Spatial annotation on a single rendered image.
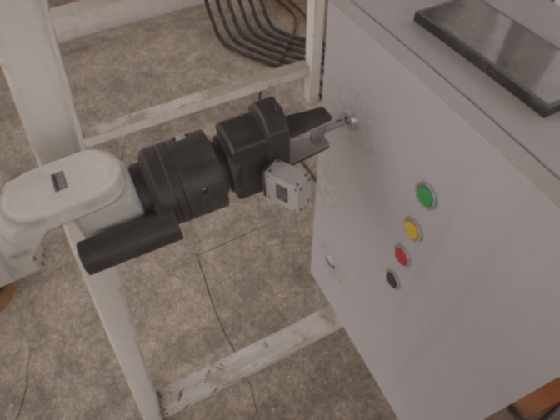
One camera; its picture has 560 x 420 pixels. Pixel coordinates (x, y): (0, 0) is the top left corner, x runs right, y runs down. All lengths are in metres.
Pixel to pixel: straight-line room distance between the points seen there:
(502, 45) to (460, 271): 0.21
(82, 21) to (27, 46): 2.72
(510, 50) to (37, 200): 0.44
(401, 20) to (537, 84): 0.15
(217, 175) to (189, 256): 1.35
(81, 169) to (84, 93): 2.28
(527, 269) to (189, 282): 1.45
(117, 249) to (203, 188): 0.10
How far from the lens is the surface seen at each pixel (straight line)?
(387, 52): 0.43
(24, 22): 0.48
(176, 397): 1.31
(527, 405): 1.60
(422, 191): 0.44
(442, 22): 0.47
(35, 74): 0.50
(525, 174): 0.35
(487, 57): 0.43
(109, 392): 1.64
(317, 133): 0.50
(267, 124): 0.43
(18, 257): 0.45
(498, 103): 0.40
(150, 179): 0.43
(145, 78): 2.67
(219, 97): 2.04
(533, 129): 0.39
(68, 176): 0.43
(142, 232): 0.42
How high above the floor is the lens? 1.48
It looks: 53 degrees down
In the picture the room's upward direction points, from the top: 2 degrees counter-clockwise
